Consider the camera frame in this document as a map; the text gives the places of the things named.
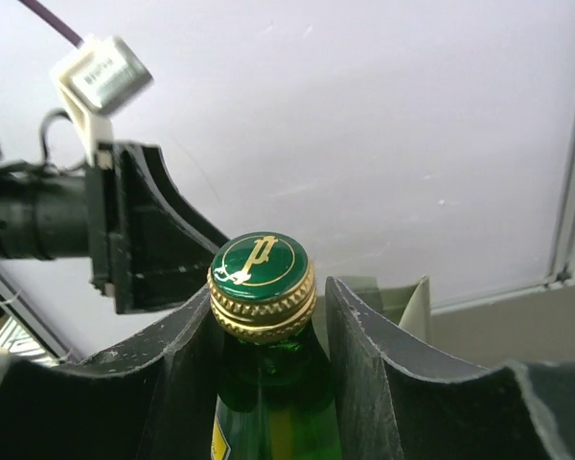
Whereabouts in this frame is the green canvas bag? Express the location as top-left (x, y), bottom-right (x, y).
top-left (340, 276), bottom-right (432, 343)

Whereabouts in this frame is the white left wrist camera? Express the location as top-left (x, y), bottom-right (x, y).
top-left (50, 35), bottom-right (153, 166)

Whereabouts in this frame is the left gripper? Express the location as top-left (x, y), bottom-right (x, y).
top-left (85, 143), bottom-right (228, 314)

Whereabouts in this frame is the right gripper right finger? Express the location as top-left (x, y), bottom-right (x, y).
top-left (325, 277), bottom-right (575, 459)

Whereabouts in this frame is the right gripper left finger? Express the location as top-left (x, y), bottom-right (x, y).
top-left (0, 288), bottom-right (219, 459)

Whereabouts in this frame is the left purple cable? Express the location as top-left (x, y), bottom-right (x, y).
top-left (16, 0), bottom-right (84, 49)

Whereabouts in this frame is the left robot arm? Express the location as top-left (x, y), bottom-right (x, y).
top-left (0, 141), bottom-right (228, 314)

